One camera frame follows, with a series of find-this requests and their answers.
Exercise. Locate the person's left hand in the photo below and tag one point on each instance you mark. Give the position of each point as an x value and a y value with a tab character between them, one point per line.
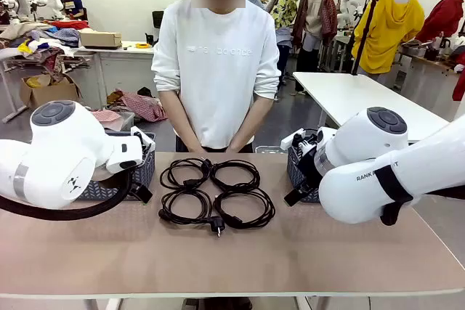
232	148

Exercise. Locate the white empty table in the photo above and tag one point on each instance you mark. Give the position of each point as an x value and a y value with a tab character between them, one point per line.
363	99

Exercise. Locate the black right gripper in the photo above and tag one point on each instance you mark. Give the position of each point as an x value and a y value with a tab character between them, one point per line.
309	165

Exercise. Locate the person in blue shirt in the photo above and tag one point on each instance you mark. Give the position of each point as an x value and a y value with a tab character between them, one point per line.
72	3

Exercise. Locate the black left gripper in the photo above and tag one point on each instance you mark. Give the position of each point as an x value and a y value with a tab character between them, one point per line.
148	154

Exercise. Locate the clear plastic bin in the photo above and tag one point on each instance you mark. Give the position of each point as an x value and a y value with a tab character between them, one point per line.
120	121

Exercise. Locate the mannequin with yellow hoodie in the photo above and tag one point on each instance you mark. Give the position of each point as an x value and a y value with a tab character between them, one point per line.
392	27

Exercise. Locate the grey-blue perforated plastic basket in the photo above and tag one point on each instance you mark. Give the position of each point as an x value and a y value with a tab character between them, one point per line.
145	174
293	172

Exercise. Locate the flat cardboard box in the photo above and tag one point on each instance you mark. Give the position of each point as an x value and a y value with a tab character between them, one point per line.
100	38

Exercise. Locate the red plaid clothes heap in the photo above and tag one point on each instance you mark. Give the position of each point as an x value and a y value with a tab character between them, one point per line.
141	105

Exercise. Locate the person in white sweatshirt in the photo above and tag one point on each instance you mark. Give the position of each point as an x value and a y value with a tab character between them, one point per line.
218	88

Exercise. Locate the person's left forearm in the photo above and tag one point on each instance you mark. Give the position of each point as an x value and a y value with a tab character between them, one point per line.
254	121

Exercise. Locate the white worktable with clothes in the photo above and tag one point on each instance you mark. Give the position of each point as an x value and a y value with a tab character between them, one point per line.
120	67

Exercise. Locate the pile of colourful clothes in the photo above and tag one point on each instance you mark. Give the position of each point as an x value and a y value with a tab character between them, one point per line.
43	39

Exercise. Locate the person's right hand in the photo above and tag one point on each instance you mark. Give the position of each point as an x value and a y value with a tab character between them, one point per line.
196	148

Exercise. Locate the mannequin with brown scarf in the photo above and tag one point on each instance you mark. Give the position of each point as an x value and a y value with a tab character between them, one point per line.
315	19

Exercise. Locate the black pole stand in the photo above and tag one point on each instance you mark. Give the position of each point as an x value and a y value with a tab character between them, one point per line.
363	34

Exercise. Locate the yellow tape roll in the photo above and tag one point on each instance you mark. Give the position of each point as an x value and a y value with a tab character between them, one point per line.
142	46

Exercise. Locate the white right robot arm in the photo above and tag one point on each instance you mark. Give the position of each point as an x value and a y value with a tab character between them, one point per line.
363	194

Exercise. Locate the black office chair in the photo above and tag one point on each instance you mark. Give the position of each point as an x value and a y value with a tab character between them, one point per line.
157	19

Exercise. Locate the open cardboard box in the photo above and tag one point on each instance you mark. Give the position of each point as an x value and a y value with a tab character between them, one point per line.
54	94

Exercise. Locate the mannequin with red garment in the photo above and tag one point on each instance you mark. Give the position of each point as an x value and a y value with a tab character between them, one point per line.
445	16

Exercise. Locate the cluttered white worktable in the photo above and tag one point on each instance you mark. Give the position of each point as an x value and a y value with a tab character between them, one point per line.
428	70

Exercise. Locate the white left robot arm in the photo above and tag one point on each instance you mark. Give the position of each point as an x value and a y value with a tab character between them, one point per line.
54	165

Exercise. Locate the person's right forearm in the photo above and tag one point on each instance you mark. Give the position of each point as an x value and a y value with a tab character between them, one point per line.
179	121

